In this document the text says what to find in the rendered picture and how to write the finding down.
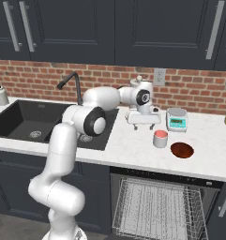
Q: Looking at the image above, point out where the dark base cupboard door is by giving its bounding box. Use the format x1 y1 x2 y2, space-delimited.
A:
206 182 226 240

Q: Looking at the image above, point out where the white soap dispenser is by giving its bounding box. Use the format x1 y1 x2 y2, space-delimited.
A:
0 82 10 107

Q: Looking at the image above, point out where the grey cupboard handle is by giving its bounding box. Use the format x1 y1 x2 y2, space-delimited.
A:
218 185 226 218
2 0 23 53
205 0 226 61
18 0 38 53

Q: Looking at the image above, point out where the grey cup with pink inside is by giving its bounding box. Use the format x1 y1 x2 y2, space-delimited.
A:
152 129 169 149

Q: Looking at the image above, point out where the white wire dishwasher rack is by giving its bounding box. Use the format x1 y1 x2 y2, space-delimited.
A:
112 175 210 240

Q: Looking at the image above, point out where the black tap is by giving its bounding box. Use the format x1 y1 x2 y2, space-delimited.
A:
56 71 84 106

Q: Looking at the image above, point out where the black sink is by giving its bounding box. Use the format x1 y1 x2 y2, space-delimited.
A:
0 98 120 152

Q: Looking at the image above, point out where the white kitchen scale teal display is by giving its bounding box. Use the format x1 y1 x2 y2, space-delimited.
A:
166 107 189 133

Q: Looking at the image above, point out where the brown bowl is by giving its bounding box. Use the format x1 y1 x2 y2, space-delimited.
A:
170 142 195 159

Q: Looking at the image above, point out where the dishwasher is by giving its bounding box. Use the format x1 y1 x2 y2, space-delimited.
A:
109 166 225 240

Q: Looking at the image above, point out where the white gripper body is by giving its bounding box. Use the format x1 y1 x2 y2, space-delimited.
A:
125 111 163 126

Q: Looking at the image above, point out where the dark base cupboard front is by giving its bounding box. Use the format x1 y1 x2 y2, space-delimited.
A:
0 149 113 236

